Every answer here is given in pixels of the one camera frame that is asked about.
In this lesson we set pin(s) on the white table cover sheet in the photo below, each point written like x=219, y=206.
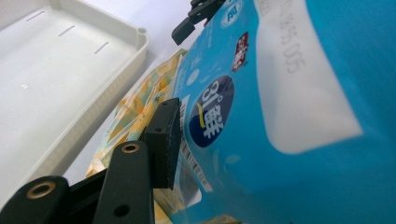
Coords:
x=162, y=18

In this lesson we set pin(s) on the orange and teal cloth bag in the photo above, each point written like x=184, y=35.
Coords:
x=140, y=115

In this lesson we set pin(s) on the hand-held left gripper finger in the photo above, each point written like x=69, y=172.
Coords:
x=163, y=143

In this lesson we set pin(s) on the blue snack pouch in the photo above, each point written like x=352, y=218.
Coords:
x=280, y=124

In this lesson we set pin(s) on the white plastic tray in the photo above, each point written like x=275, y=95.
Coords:
x=62, y=87

